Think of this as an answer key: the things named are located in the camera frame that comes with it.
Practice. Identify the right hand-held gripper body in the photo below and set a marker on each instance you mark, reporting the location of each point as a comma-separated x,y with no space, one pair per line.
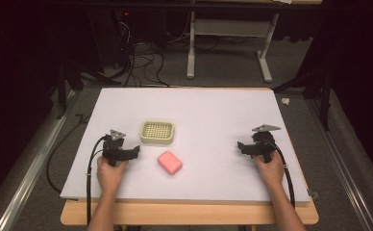
262,143

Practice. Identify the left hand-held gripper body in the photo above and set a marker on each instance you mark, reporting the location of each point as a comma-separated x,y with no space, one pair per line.
114,148

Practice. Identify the person's left hand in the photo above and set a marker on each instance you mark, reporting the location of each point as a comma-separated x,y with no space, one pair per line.
110,174

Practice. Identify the person's right hand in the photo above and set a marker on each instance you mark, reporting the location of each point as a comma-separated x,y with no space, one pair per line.
270,171

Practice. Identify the cream soap dish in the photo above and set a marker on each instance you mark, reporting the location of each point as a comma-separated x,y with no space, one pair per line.
157,132

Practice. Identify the pink soap bar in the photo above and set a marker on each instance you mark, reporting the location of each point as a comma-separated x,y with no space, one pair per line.
169,162

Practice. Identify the crumpled white paper scrap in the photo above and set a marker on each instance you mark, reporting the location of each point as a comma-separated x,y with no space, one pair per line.
285,101

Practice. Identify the white foam board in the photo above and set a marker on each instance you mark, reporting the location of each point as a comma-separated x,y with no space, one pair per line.
187,128

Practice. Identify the black tripod stand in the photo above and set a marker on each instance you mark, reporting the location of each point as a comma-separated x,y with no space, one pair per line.
66,83
319,89

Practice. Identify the wooden table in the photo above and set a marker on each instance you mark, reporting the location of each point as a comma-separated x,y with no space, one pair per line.
187,213

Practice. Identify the aluminium rail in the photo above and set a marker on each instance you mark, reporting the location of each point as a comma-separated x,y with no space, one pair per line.
344,173
30,173

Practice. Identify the white metal desk frame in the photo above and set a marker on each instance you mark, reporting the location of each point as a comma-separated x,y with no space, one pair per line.
231,29

